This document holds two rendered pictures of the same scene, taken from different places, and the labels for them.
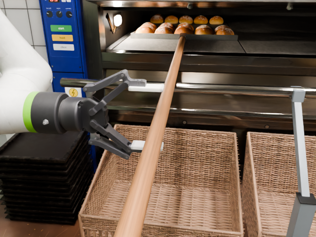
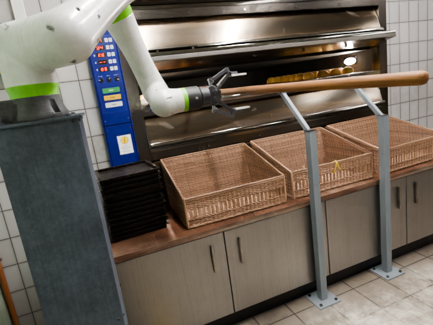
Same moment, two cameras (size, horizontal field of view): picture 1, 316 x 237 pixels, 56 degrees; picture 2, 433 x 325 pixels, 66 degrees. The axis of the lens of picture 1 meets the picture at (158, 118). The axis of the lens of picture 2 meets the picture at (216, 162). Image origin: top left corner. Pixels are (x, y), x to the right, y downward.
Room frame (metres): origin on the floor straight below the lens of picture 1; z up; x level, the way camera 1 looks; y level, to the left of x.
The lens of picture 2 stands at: (-0.61, 0.79, 1.22)
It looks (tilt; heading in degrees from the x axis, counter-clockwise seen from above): 13 degrees down; 333
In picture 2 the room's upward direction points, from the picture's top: 8 degrees counter-clockwise
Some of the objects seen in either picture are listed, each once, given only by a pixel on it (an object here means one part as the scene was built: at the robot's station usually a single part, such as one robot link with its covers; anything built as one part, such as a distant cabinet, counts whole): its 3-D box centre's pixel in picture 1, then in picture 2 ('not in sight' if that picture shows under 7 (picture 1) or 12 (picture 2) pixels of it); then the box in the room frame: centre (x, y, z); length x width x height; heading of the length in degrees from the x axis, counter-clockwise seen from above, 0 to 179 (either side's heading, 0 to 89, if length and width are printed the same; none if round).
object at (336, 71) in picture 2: not in sight; (307, 75); (1.52, -1.28, 1.21); 0.61 x 0.48 x 0.06; 173
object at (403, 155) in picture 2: not in sight; (383, 140); (0.82, -1.23, 0.72); 0.56 x 0.49 x 0.28; 84
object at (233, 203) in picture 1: (166, 184); (220, 179); (0.97, -0.03, 0.72); 0.56 x 0.49 x 0.28; 81
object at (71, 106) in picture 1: (86, 114); (209, 95); (0.59, 0.16, 1.19); 0.09 x 0.07 x 0.08; 83
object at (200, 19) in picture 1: (201, 19); not in sight; (2.20, -0.30, 1.21); 0.10 x 0.07 x 0.06; 85
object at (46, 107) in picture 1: (55, 112); (192, 98); (0.61, 0.23, 1.19); 0.12 x 0.06 x 0.09; 173
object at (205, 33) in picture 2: not in sight; (271, 27); (1.16, -0.65, 1.54); 1.79 x 0.11 x 0.19; 83
